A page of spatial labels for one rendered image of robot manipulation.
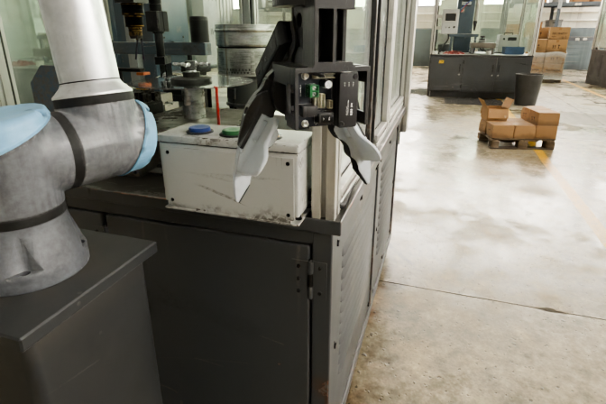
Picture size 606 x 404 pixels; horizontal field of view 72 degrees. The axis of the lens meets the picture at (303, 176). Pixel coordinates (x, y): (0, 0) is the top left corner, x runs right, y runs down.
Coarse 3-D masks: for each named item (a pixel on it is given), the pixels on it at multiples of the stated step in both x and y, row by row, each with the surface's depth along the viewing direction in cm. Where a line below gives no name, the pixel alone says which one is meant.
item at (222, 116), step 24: (120, 0) 110; (144, 0) 112; (48, 72) 105; (48, 96) 108; (144, 96) 120; (216, 96) 100; (168, 120) 113; (192, 120) 113; (216, 120) 113; (240, 120) 114; (144, 168) 101
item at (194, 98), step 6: (186, 90) 112; (192, 90) 112; (198, 90) 113; (186, 96) 113; (192, 96) 112; (198, 96) 113; (204, 96) 116; (186, 102) 113; (192, 102) 113; (198, 102) 114; (204, 102) 116; (186, 108) 114; (192, 108) 113; (198, 108) 114; (204, 108) 116; (186, 114) 114; (192, 114) 114; (198, 114) 114; (204, 114) 116
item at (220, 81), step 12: (132, 84) 107; (144, 84) 107; (156, 84) 107; (168, 84) 107; (180, 84) 107; (192, 84) 107; (204, 84) 107; (216, 84) 107; (228, 84) 107; (240, 84) 107
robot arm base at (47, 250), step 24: (48, 216) 57; (0, 240) 54; (24, 240) 55; (48, 240) 57; (72, 240) 60; (0, 264) 54; (24, 264) 56; (48, 264) 57; (72, 264) 59; (0, 288) 54; (24, 288) 55
